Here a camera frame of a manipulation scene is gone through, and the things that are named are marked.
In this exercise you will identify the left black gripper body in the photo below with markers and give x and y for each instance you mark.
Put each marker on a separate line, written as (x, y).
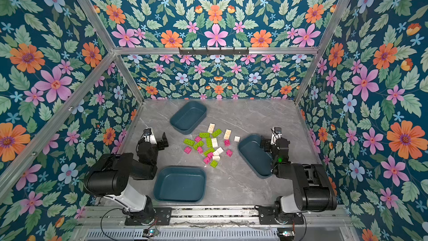
(160, 141)

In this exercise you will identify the cream lego center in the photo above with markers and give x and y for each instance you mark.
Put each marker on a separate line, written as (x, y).
(214, 142)

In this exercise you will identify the pink lego mid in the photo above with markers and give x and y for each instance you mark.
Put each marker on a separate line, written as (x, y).
(200, 150)

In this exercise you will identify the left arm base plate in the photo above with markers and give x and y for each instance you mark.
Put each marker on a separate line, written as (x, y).
(153, 216)

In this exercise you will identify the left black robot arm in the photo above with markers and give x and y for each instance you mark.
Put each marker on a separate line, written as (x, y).
(109, 176)

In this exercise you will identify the cream long lego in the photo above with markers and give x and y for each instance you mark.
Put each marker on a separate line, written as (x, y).
(227, 134)
(211, 128)

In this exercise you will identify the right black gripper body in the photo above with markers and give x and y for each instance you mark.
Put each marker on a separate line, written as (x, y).
(270, 143)

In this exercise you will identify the right teal bin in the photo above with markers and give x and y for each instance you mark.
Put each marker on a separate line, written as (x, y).
(255, 157)

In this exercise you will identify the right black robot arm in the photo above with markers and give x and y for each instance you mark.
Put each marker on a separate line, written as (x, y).
(312, 190)

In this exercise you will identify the green lego mid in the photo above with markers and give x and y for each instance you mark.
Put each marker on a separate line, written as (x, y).
(198, 144)

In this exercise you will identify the far teal bin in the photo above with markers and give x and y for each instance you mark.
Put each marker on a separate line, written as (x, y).
(188, 117)

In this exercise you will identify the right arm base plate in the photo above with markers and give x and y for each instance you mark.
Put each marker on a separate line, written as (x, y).
(269, 215)

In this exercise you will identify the teal bin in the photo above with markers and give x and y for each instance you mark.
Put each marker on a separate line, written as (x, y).
(255, 157)
(180, 184)
(188, 117)

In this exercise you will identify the black wall hook rail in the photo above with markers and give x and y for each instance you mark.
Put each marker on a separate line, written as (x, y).
(214, 51)

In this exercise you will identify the green small lego near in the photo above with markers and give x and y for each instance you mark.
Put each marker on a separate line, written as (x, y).
(214, 163)

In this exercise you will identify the green long lego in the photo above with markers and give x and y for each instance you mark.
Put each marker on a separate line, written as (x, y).
(189, 142)
(217, 132)
(209, 142)

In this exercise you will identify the near teal bin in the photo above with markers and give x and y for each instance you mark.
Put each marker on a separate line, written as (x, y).
(180, 184)

